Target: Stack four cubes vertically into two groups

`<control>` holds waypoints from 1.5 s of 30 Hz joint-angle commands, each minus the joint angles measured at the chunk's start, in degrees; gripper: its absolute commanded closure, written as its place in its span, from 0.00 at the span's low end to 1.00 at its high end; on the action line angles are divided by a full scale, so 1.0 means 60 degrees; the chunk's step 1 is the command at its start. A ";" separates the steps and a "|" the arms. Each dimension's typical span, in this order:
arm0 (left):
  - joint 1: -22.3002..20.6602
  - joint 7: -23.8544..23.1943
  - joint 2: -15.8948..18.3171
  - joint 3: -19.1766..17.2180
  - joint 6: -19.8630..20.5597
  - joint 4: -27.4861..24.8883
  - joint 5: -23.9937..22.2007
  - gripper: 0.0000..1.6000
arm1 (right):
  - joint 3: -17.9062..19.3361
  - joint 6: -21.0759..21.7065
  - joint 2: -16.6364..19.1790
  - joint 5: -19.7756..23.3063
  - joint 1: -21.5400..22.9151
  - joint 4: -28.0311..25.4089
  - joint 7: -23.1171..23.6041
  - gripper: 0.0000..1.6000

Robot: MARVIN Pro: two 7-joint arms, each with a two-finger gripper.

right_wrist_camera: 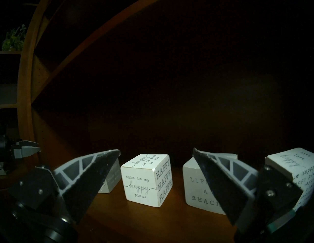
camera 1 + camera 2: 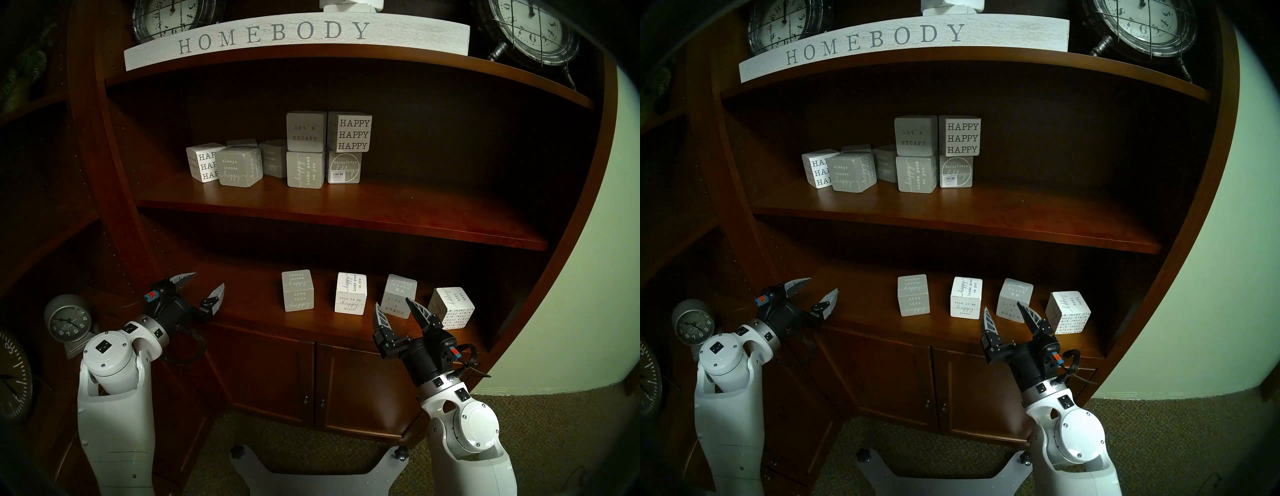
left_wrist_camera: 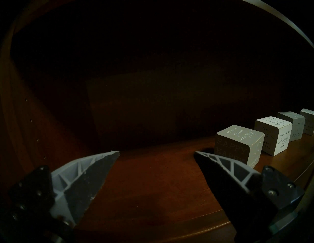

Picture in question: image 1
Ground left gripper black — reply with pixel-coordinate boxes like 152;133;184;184
0;134;41;162

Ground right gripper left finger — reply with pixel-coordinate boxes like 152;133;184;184
7;149;121;224

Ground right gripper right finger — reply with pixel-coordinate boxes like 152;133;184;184
193;148;304;231

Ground grey cube life's a beach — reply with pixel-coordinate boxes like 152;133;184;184
183;154;238;215

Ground white cube happy place print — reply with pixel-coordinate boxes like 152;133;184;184
264;147;314;211

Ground grey cube live life happy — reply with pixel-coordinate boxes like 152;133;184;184
98;157;122;194

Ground brown wooden arched bookcase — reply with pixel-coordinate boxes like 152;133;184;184
0;0;314;243

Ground white cube my happy place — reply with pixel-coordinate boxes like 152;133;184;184
120;154;173;208

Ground green artificial plant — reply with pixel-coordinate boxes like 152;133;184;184
1;24;27;52

